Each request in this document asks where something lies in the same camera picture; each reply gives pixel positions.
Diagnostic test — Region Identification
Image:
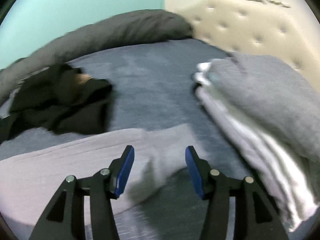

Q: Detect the folded grey clothes stack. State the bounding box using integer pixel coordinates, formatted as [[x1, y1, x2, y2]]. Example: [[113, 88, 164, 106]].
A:
[[193, 53, 319, 232]]

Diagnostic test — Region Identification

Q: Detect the blue patterned bed sheet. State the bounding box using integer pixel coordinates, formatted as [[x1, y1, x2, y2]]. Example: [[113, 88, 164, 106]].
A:
[[1, 39, 319, 239]]

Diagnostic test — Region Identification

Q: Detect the cream tufted headboard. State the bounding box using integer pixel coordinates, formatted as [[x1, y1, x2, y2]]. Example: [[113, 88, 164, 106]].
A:
[[164, 0, 319, 83]]

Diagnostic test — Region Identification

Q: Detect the grey knit sweater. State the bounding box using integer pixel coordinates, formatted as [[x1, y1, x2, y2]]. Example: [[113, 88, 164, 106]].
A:
[[1, 124, 199, 225]]

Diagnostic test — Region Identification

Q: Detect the dark grey rolled duvet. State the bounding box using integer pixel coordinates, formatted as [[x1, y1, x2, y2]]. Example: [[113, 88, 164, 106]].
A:
[[1, 9, 193, 103]]

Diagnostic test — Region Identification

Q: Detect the black garment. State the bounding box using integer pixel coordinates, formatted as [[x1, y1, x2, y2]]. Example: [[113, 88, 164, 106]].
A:
[[1, 64, 113, 141]]

